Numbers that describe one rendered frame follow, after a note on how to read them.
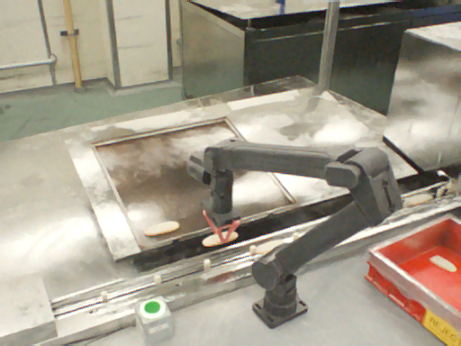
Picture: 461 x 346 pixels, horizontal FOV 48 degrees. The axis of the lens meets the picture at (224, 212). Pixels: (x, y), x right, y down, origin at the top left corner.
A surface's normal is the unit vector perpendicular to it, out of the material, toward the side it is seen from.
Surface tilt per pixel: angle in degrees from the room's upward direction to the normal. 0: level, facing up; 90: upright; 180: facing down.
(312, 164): 88
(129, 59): 90
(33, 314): 0
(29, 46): 90
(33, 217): 0
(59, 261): 0
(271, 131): 10
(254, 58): 90
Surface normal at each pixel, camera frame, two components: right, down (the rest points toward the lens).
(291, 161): -0.72, 0.35
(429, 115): -0.90, 0.25
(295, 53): 0.44, 0.51
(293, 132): 0.08, -0.72
